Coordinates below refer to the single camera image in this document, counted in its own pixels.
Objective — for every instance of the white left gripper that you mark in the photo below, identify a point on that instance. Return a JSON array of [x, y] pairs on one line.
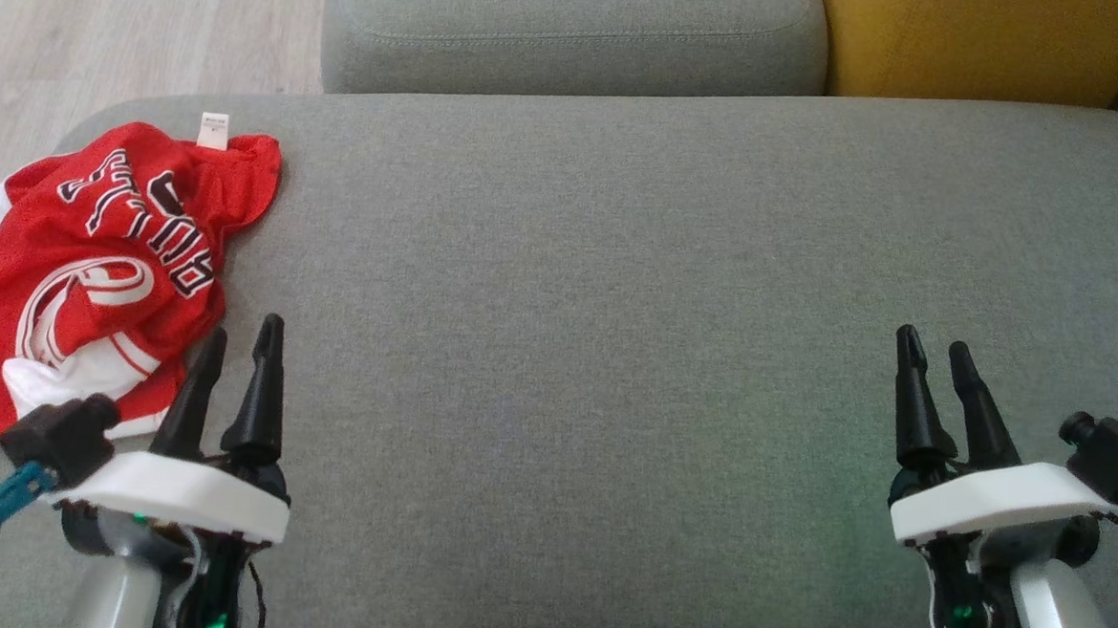
[[186, 495]]

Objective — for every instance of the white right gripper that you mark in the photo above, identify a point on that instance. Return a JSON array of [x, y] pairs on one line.
[[999, 500]]

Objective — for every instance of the red basketball jersey white trim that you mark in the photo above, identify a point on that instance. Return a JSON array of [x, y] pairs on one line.
[[94, 232]]

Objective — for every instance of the grey fabric sofa seat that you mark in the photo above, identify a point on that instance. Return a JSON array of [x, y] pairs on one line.
[[579, 305]]

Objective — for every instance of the yellow sofa cushion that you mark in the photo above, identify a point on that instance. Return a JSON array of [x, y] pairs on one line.
[[985, 44]]

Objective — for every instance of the grey sofa back cushion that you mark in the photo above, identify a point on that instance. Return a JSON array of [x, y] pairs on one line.
[[573, 37]]

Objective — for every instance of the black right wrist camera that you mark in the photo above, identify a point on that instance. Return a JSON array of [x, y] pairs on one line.
[[1111, 453]]

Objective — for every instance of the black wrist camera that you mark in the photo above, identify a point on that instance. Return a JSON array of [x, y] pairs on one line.
[[1111, 453], [60, 436]]

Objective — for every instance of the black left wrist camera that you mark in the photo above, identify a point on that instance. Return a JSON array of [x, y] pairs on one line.
[[60, 436]]

